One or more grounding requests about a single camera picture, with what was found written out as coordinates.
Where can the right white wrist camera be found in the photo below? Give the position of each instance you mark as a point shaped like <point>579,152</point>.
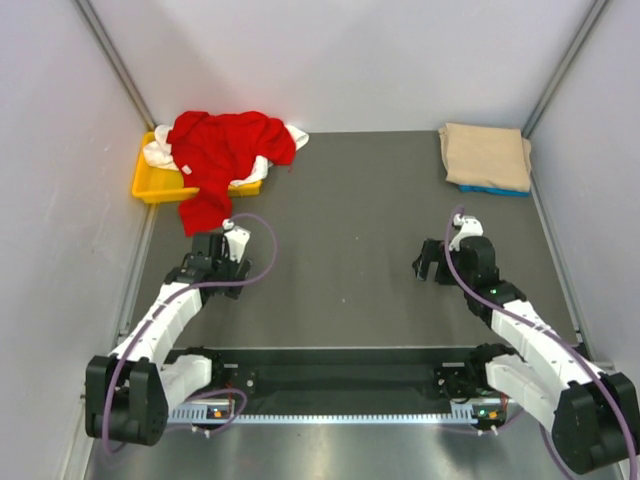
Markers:
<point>466,226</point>

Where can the yellow plastic bin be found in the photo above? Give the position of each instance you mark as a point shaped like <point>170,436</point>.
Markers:
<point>155,185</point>

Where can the grey slotted cable duct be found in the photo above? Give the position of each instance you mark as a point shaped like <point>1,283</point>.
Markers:
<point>458,414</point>

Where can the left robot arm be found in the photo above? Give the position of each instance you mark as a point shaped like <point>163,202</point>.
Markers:
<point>131,392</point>

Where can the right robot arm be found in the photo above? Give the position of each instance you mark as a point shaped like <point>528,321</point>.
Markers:
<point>592,416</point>

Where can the red t shirt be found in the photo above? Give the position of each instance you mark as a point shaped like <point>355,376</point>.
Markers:
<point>242,137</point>

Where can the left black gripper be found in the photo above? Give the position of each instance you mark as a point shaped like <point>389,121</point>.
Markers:
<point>241,272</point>

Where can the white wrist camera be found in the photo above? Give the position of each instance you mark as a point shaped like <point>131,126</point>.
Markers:
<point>466,226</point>
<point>236,239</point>

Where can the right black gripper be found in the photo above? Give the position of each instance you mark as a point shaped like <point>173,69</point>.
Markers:
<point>433,250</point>

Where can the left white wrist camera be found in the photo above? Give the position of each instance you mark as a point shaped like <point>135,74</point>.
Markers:
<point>236,239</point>

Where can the folded blue t shirt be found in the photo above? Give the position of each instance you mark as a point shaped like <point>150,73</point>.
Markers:
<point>492,191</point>

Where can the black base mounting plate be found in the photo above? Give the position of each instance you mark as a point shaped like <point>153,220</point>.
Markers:
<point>424,380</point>

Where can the beige t shirt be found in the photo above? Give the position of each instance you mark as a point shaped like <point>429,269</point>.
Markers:
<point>486,156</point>

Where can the aluminium frame rail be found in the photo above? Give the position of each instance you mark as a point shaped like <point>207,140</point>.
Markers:
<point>606,367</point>

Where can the white t shirt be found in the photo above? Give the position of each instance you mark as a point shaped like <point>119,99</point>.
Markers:
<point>157,154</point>

